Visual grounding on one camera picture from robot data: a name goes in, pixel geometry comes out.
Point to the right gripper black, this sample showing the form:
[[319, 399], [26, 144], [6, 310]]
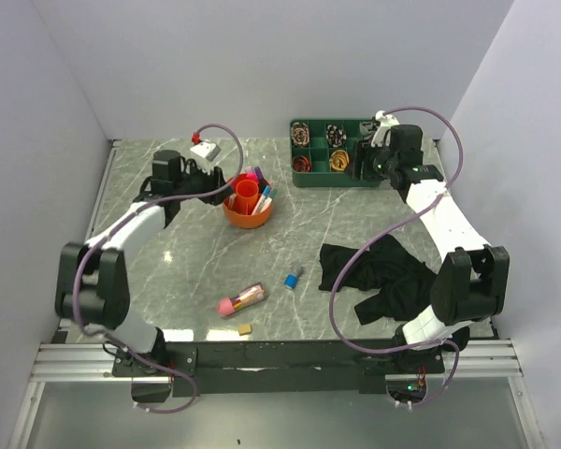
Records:
[[364, 152]]

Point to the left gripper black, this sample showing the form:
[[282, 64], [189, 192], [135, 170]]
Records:
[[213, 180]]

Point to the pink cap black highlighter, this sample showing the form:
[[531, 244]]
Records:
[[252, 177]]

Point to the orange round organizer container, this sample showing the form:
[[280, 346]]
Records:
[[247, 194]]

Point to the purple cap black highlighter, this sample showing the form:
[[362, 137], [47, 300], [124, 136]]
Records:
[[258, 173]]

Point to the thin blue pen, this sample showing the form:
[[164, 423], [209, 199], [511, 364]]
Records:
[[257, 201]]

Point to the blue white pen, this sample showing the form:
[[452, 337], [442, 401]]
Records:
[[266, 193]]

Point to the green cap white pen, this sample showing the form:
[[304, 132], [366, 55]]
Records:
[[268, 201]]

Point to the clear pencil case pink cap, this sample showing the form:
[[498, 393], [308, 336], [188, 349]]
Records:
[[250, 295]]

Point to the small tan eraser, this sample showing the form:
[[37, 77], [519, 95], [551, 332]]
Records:
[[245, 329]]

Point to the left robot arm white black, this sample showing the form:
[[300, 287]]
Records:
[[92, 285]]

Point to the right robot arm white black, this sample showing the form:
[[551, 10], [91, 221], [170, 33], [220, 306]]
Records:
[[471, 283]]

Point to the green compartment tray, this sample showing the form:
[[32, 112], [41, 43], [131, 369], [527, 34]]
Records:
[[321, 149]]

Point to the black cloth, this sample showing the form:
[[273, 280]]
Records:
[[402, 283]]

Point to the black base beam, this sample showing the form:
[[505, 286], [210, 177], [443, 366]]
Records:
[[248, 366]]

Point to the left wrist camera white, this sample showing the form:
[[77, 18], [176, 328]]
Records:
[[204, 152]]

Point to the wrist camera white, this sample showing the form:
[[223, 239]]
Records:
[[204, 152], [383, 122]]

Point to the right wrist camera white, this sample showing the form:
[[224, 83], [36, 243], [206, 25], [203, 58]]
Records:
[[383, 122]]

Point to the aluminium rail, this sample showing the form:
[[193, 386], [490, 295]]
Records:
[[87, 363]]

